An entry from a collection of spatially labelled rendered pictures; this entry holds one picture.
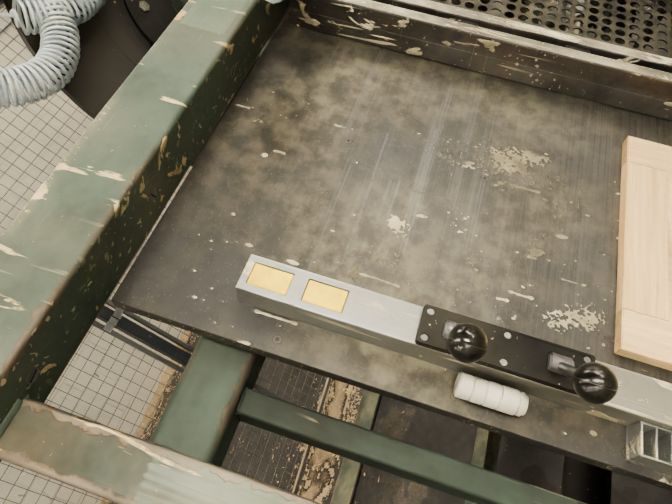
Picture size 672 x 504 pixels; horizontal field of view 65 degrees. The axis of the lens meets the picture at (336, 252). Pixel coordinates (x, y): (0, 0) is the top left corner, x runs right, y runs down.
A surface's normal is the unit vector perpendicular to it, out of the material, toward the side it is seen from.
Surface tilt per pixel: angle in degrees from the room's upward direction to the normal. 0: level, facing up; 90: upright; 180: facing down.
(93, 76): 90
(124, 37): 90
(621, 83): 90
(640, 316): 50
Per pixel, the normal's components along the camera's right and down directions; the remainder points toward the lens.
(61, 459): 0.05, -0.52
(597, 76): -0.30, 0.80
